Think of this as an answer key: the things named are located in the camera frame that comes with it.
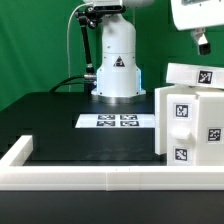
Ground black camera on mount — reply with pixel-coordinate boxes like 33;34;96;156
86;5;126;14

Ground black cable bundle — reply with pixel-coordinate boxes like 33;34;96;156
49;75;98;93

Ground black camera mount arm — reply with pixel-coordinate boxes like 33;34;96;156
75;9;101;74

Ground white cable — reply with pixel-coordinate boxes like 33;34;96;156
66;3;88;93

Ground white cabinet door piece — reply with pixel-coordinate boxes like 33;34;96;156
167;94;198;166

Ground white U-shaped border frame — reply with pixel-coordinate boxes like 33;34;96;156
0;135;224;191

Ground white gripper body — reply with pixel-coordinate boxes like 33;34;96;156
171;0;224;30

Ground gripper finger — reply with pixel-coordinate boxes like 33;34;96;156
191;28;211;55

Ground white flat marker plate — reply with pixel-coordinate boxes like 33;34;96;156
75;114;155;128

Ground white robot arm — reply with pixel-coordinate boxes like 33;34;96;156
83;0;224;103

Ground white block with markers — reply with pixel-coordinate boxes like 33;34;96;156
166;63;224;89

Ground white cabinet body box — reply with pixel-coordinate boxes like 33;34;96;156
155;86;224;166

